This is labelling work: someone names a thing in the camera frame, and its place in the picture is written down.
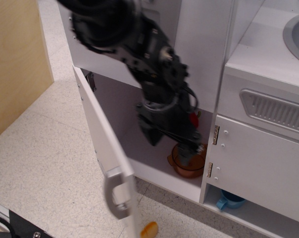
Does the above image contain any white oven door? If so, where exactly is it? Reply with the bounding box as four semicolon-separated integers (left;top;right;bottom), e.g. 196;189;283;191
206;116;299;222

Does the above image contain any grey sink basin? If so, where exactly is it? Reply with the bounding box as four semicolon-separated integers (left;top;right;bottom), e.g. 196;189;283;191
283;15;299;60

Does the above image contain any blue plastic cup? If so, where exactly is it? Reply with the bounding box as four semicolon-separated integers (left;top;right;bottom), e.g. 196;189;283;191
216;189;246;211

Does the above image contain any white toy kitchen cabinet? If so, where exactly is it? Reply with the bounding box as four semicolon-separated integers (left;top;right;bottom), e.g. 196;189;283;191
57;0;299;238

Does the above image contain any white low fridge door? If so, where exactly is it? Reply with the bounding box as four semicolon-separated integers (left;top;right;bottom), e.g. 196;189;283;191
73;66;141;238

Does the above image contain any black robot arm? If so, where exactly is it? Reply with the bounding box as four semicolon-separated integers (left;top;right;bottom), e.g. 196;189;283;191
61;0;201;166

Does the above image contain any grey oven vent panel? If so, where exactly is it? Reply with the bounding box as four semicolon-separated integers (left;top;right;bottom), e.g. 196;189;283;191
240;89;299;133

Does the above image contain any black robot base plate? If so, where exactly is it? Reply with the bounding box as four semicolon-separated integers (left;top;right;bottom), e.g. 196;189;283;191
9;210;53;238

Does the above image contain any red toy pepper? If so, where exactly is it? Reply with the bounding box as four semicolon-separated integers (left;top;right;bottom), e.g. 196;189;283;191
189;111;201;128

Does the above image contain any lower brass hinge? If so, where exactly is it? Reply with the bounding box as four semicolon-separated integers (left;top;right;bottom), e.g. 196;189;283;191
206;162;213;178

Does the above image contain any brass hinge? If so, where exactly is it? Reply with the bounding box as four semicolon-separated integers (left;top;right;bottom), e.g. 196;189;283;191
212;125;219;145
206;162;213;178

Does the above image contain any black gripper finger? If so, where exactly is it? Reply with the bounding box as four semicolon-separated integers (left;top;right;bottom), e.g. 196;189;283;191
177;143;203;166

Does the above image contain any white upper fridge door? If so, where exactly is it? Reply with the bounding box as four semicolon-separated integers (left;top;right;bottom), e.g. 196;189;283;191
58;0;233;113

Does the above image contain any toy bread loaf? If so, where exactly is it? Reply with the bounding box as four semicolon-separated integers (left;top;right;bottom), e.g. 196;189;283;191
140;221;158;238

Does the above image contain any upper brass hinge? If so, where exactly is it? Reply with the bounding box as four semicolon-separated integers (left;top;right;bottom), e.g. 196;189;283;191
212;125;219;145

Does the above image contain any wooden panel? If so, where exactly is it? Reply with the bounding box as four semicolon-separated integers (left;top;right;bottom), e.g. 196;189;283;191
0;0;53;135

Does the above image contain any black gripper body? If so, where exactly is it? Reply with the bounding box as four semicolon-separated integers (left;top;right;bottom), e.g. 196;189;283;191
135;93;202;153

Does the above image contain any orange toy pot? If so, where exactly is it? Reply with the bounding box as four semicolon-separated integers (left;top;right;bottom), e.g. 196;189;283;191
167;144;208;179

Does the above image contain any silver fridge door handle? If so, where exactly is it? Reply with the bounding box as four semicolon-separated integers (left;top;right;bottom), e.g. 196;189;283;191
104;167;132;220

